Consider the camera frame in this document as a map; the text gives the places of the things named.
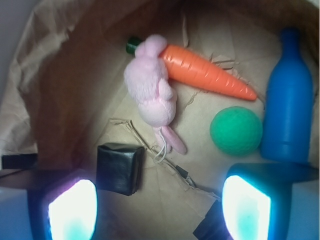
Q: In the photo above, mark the blue plastic bottle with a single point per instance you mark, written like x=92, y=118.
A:
x=288, y=105

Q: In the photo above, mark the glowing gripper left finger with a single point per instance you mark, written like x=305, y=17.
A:
x=62, y=204

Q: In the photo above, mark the orange toy carrot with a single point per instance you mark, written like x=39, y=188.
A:
x=191, y=69

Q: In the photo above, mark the black box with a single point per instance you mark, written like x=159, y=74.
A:
x=118, y=167

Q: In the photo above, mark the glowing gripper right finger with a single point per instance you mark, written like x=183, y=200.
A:
x=272, y=201

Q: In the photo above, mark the pink plush bunny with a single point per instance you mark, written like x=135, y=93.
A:
x=147, y=81

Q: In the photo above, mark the green foam ball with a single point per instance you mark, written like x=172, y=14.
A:
x=236, y=131

